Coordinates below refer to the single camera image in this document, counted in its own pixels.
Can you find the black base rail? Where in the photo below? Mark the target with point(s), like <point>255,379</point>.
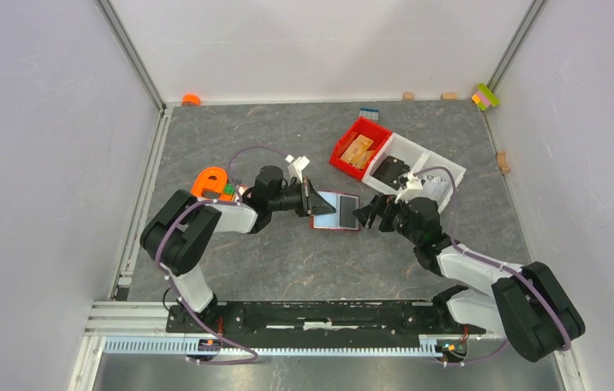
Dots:
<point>407,316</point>

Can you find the small orange cap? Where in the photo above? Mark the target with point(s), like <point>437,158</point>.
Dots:
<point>190,100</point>

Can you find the red plastic bin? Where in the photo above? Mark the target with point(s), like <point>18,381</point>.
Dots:
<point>372,130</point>

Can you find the black cards in white bin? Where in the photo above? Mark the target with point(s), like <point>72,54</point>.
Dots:
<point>390,170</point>

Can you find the wooden piece right edge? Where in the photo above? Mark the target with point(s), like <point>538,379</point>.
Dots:
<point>502,162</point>

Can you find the colourful toy brick stack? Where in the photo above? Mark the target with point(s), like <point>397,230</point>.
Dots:
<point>484,98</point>

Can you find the white divided plastic bin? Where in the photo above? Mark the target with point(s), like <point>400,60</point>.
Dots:
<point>418,158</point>

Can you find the blue white small block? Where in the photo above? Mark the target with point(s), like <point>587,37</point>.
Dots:
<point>371,114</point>

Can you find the silver cards in white bin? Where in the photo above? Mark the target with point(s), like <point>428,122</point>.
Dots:
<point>435,188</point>

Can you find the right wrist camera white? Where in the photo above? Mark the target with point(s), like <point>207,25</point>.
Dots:
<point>411,187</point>

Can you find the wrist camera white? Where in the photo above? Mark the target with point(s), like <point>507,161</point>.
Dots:
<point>411,187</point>
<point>296,166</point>

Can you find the black VIP credit card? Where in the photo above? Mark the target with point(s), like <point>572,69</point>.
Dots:
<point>348,204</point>

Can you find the red leather card holder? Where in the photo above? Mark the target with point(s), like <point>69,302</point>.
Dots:
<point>329,222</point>

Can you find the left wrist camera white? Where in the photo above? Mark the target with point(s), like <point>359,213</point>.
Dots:
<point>296,166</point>

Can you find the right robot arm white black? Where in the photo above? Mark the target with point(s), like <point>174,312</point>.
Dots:
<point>526,305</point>

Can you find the green toy brick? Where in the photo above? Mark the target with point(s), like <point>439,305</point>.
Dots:
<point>229,189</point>

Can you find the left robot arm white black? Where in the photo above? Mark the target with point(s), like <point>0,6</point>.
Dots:
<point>177,236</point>

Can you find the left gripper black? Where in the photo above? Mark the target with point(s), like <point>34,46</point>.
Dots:
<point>319,206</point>

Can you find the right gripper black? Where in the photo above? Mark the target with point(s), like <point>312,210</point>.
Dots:
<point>383,205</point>

